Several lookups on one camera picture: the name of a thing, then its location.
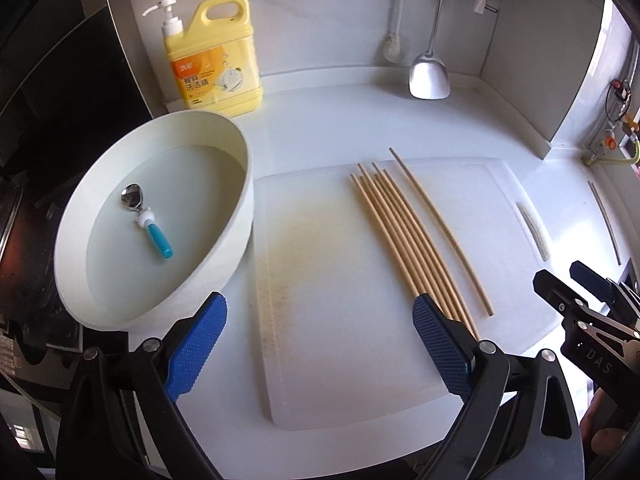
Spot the white round basin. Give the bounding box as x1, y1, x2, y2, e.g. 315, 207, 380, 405
52, 109, 257, 332

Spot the metal spoon with blue handle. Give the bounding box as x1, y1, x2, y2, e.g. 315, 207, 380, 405
120, 184, 174, 260

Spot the yellow detergent pump bottle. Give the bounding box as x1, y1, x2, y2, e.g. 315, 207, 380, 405
141, 0, 264, 117

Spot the white plastic cutting board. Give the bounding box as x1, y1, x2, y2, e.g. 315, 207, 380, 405
252, 157, 553, 432

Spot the person's right hand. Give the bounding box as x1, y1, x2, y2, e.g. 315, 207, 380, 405
581, 390, 632, 462

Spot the wooden chopstick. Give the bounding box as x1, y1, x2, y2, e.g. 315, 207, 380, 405
376, 174, 467, 329
382, 169, 480, 340
357, 162, 426, 302
361, 175, 437, 307
388, 147, 495, 317
351, 174, 418, 303
372, 161, 453, 318

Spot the metal spatula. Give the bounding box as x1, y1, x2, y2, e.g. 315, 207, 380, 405
409, 0, 453, 101

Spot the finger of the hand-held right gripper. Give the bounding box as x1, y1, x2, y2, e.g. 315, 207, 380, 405
570, 260, 627, 299
534, 269, 592, 317

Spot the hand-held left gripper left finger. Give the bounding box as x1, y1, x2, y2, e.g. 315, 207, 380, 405
52, 290, 229, 480

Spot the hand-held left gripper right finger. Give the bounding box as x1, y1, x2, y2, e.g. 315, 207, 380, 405
412, 294, 586, 480

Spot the gas valve with yellow hose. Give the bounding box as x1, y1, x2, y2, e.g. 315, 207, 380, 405
582, 77, 640, 166

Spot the white bottle brush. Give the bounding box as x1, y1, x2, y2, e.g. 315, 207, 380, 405
381, 0, 408, 64

